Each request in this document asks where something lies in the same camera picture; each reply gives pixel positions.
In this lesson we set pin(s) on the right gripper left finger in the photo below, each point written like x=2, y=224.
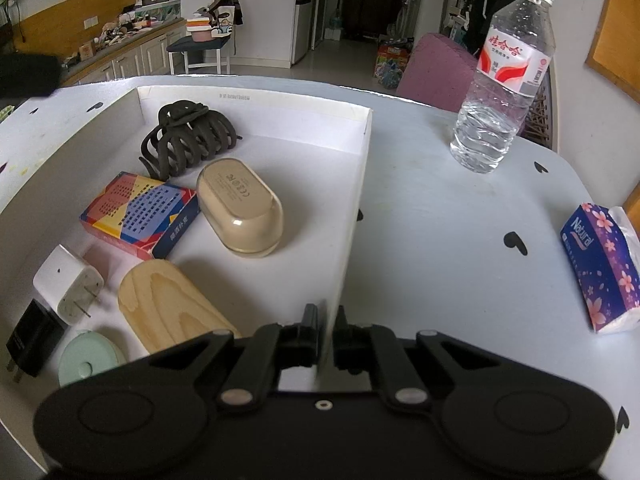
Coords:
x=294, y=344

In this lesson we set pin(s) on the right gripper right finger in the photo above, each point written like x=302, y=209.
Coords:
x=361, y=348

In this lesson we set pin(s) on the white cardboard tray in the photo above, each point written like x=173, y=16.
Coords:
x=305, y=141

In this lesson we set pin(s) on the wooden oval block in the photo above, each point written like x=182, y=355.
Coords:
x=164, y=308

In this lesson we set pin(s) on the beige oval case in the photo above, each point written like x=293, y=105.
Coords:
x=242, y=210

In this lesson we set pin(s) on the black hair claw clip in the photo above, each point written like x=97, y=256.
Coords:
x=186, y=134

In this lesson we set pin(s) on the colourful card box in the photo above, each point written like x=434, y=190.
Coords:
x=143, y=217

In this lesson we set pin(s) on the mint green round disc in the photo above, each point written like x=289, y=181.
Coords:
x=87, y=355

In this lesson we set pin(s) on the white wall charger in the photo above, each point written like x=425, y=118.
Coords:
x=68, y=284

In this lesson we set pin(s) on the black wall charger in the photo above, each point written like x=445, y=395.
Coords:
x=33, y=341

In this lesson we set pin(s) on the cream cabinet counter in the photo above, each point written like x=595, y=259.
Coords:
x=144, y=53

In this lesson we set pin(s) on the small dark stool table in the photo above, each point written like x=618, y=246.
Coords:
x=186, y=46

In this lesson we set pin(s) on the pink orange pot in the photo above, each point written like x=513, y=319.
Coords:
x=200, y=28

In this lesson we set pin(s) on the purple tissue pack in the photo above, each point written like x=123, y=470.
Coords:
x=603, y=249

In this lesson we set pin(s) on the purple armchair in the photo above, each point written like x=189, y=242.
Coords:
x=438, y=73

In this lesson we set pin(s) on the clear water bottle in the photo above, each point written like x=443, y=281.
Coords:
x=513, y=61

